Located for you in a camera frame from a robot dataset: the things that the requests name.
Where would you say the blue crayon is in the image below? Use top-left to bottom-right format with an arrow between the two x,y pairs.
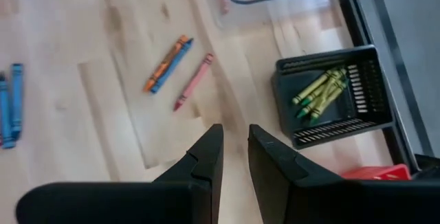
150,37 -> 195,95
9,63 -> 25,141
0,72 -> 17,150

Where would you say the clear plastic bin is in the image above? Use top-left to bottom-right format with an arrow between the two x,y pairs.
206,0 -> 384,32

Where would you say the red mesh basket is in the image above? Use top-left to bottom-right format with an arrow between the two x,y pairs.
340,164 -> 413,182

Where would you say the black mesh basket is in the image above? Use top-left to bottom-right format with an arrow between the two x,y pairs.
271,44 -> 395,150

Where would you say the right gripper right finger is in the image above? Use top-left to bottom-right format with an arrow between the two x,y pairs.
247,123 -> 344,224

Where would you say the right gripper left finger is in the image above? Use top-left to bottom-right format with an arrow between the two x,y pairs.
153,123 -> 225,224

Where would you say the green crayon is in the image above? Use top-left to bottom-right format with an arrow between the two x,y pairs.
296,76 -> 348,119
309,81 -> 348,125
300,68 -> 347,107
291,66 -> 340,106

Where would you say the orange crayon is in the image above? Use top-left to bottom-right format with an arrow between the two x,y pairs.
142,34 -> 189,93

